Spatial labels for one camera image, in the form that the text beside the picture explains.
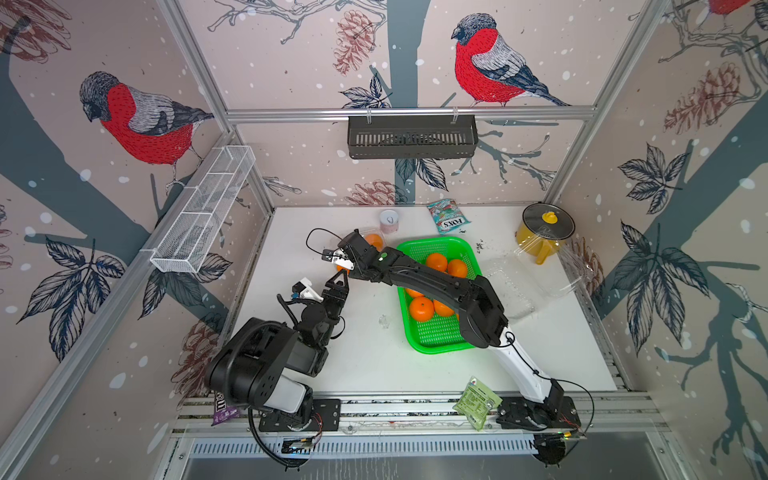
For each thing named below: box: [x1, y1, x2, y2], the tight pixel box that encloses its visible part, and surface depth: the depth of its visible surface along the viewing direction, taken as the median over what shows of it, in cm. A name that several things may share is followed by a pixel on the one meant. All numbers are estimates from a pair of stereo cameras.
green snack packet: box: [452, 376, 503, 431], surface depth 76 cm
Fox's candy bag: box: [426, 199, 472, 235], surface depth 116 cm
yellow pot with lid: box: [515, 202, 575, 265], surface depth 100 cm
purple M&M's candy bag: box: [211, 392, 240, 427], surface depth 74 cm
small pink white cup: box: [379, 209, 399, 234], surface depth 113 cm
